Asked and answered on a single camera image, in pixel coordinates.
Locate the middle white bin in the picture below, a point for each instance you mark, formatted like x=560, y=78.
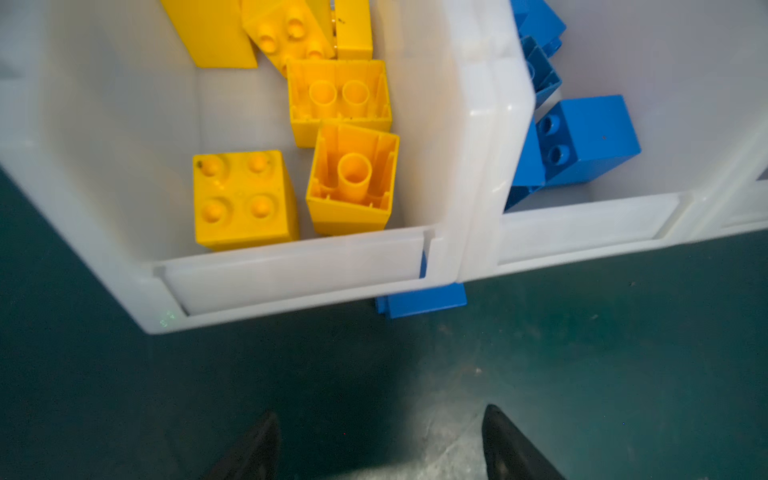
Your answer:
x=693, y=75

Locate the blue lego floor brick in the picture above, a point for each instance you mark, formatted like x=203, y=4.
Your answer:
x=536, y=19

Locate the left white bin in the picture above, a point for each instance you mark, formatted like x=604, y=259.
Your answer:
x=103, y=111

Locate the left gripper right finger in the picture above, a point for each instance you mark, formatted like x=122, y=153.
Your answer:
x=509, y=454

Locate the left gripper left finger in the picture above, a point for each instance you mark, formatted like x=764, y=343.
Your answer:
x=255, y=455

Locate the yellow orange lego brick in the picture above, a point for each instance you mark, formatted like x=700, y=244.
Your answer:
x=352, y=180

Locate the blue lego brick under gripper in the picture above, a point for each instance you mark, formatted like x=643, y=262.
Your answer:
x=407, y=304

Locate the yellow lego square brick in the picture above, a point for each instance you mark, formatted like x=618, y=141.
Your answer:
x=243, y=200

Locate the white bin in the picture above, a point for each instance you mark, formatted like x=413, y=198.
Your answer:
x=693, y=75
x=103, y=111

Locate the small yellow lego piece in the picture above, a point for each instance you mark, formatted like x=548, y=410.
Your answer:
x=353, y=29

